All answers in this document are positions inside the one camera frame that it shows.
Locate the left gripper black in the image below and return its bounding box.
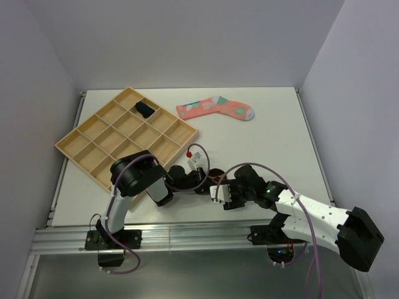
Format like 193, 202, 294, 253
171, 169, 213, 196

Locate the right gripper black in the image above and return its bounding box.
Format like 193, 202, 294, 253
220, 179, 255, 211

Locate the brown orange argyle sock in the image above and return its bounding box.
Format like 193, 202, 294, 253
208, 168, 224, 184

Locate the navy ankle sock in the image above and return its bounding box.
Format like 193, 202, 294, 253
135, 101, 155, 119

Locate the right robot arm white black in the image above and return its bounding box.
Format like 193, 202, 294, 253
212, 163, 385, 272

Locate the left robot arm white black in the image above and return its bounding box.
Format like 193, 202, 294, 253
96, 150, 209, 249

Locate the pink patterned sock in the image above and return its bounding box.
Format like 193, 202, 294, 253
176, 95, 255, 121

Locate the wooden compartment tray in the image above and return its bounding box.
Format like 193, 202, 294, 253
55, 87, 199, 217

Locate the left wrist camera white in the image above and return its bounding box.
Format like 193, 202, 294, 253
186, 151, 202, 171

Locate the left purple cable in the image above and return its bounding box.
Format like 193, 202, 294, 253
105, 143, 210, 275

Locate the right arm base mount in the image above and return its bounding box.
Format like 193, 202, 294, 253
248, 213, 308, 262

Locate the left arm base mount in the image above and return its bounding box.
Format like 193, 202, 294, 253
84, 214, 142, 271

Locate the aluminium frame rail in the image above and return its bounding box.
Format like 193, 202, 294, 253
29, 221, 269, 255

